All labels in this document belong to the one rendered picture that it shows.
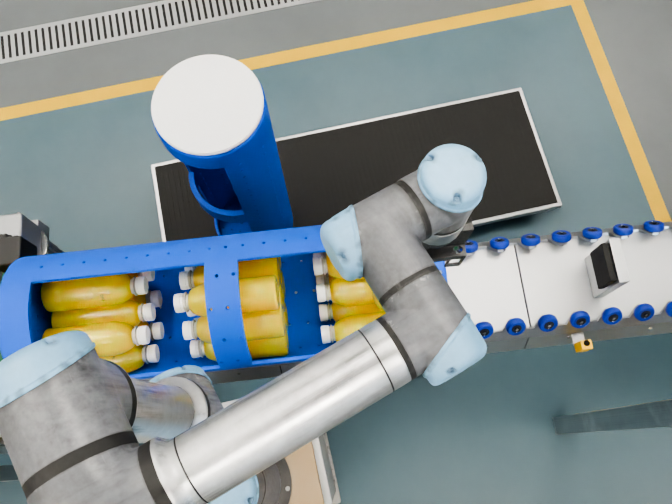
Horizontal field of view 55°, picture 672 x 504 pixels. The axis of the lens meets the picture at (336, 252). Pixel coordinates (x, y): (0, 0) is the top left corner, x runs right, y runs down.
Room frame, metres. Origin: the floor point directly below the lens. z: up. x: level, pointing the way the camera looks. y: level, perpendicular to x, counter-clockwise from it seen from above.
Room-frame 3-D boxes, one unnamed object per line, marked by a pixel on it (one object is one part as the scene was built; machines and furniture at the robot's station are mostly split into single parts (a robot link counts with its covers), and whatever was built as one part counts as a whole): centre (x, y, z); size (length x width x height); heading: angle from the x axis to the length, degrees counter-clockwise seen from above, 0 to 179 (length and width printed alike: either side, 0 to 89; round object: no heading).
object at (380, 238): (0.22, -0.05, 1.75); 0.11 x 0.11 x 0.08; 27
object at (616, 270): (0.36, -0.61, 1.00); 0.10 x 0.04 x 0.15; 3
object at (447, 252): (0.28, -0.14, 1.59); 0.09 x 0.08 x 0.12; 93
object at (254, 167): (0.83, 0.30, 0.59); 0.28 x 0.28 x 0.88
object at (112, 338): (0.24, 0.51, 1.11); 0.19 x 0.07 x 0.07; 93
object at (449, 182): (0.28, -0.13, 1.75); 0.09 x 0.08 x 0.11; 117
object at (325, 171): (0.97, -0.08, 0.07); 1.50 x 0.52 x 0.15; 100
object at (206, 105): (0.83, 0.30, 1.03); 0.28 x 0.28 x 0.01
